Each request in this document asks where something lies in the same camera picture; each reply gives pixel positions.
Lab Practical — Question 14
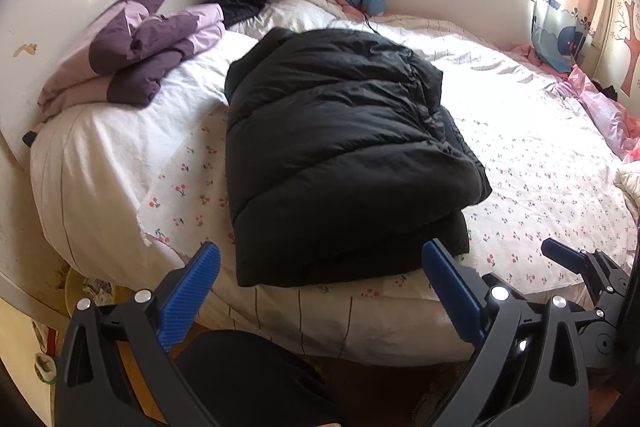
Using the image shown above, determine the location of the white pillow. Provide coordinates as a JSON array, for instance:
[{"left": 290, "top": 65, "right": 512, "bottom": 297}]
[{"left": 230, "top": 0, "right": 361, "bottom": 35}]

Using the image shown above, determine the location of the tree wall sticker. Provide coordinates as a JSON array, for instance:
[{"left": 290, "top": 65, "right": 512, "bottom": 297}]
[{"left": 612, "top": 0, "right": 640, "bottom": 100}]

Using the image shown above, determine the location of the black puffer jacket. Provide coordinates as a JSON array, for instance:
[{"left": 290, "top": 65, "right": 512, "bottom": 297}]
[{"left": 224, "top": 27, "right": 493, "bottom": 289}]

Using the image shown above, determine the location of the bed with cherry print sheet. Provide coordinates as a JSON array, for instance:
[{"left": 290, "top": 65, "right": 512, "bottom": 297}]
[{"left": 27, "top": 0, "right": 640, "bottom": 365}]

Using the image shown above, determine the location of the white crumpled cloth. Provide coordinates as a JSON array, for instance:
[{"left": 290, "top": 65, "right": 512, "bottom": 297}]
[{"left": 614, "top": 157, "right": 640, "bottom": 202}]

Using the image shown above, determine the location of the white quilt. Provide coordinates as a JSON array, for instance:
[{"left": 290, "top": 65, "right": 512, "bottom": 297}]
[{"left": 29, "top": 29, "right": 261, "bottom": 288}]

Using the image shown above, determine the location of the purple jacket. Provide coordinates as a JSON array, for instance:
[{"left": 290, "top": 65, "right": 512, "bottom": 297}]
[{"left": 37, "top": 0, "right": 227, "bottom": 122}]

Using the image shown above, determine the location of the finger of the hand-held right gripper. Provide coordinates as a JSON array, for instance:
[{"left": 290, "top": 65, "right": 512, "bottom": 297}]
[{"left": 541, "top": 238, "right": 632, "bottom": 309}]

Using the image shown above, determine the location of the small black cloth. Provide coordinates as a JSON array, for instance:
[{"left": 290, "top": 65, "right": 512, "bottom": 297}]
[{"left": 592, "top": 79, "right": 619, "bottom": 101}]

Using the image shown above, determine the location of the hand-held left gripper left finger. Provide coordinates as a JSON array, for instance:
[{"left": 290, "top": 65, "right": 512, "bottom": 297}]
[{"left": 52, "top": 242, "right": 222, "bottom": 427}]

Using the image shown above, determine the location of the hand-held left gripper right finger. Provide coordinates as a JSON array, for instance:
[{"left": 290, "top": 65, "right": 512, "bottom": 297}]
[{"left": 421, "top": 238, "right": 593, "bottom": 427}]

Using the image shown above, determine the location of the pink cloth at bedside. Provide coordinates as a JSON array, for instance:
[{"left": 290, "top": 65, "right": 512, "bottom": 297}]
[{"left": 565, "top": 64, "right": 640, "bottom": 160}]

